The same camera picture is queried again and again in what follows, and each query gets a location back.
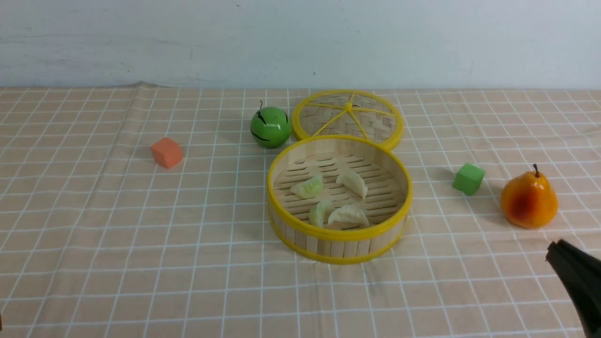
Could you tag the white dumpling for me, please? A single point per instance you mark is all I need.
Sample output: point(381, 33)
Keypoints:
point(348, 214)
point(353, 182)

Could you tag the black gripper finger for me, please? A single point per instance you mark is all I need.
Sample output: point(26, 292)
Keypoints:
point(579, 272)

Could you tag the orange foam cube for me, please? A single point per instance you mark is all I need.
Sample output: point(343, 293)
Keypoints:
point(167, 152)

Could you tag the bamboo steamer tray yellow rim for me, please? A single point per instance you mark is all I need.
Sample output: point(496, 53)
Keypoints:
point(389, 198)

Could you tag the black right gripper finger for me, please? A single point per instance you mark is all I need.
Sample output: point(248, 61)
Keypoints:
point(584, 300)

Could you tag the bamboo steamer lid yellow rim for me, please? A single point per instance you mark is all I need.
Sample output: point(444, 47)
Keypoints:
point(349, 112)

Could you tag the pale green dumpling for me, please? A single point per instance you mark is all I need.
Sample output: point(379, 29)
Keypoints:
point(319, 212)
point(309, 188)

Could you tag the orange yellow toy pear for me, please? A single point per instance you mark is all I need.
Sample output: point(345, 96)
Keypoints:
point(529, 200)

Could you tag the green foam cube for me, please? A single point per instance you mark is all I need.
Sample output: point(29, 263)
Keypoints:
point(469, 178)

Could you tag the green toy apple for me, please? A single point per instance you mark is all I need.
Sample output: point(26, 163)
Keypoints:
point(270, 126)

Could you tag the checkered beige tablecloth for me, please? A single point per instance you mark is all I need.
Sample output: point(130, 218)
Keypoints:
point(98, 241)

